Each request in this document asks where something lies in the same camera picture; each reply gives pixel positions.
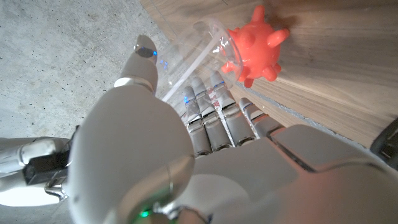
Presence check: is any orange spiky stress ball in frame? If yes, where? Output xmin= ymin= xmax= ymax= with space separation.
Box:
xmin=220 ymin=4 xmax=290 ymax=89

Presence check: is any clear plastic dispenser bottle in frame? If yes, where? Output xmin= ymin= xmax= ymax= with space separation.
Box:
xmin=154 ymin=17 xmax=244 ymax=103

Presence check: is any black ribbed card holder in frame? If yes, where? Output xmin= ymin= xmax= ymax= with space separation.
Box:
xmin=369 ymin=117 xmax=398 ymax=171

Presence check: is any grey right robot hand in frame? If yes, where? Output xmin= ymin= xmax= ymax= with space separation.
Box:
xmin=0 ymin=136 xmax=78 ymax=208

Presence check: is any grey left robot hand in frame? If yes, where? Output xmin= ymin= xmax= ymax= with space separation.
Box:
xmin=67 ymin=34 xmax=398 ymax=224

